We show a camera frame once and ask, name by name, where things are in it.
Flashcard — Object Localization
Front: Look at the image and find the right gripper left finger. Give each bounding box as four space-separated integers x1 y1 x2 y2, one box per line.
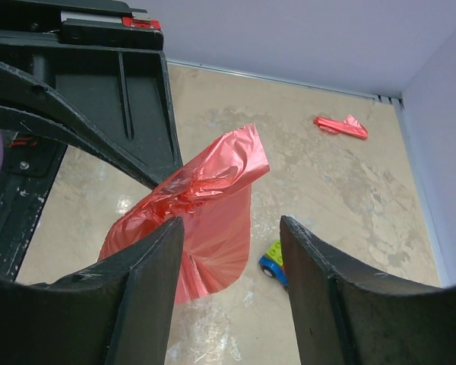
0 217 184 364

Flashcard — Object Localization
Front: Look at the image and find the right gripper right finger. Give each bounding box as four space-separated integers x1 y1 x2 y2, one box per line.
280 216 456 364

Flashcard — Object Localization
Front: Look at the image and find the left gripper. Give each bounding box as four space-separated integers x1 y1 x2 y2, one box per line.
0 1 182 189

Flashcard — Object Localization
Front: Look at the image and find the red trash bag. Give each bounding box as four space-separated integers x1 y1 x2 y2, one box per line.
99 124 270 304

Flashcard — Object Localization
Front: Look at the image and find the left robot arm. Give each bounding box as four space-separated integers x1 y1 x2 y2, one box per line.
0 1 182 280

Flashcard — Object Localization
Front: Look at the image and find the colourful toy block car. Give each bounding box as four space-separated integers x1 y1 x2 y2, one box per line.
258 240 289 292

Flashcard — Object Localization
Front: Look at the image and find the small folded red bag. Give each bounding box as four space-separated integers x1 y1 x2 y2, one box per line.
313 116 369 140

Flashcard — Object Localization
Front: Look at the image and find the aluminium left side rail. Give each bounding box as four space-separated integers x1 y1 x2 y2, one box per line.
375 94 451 287

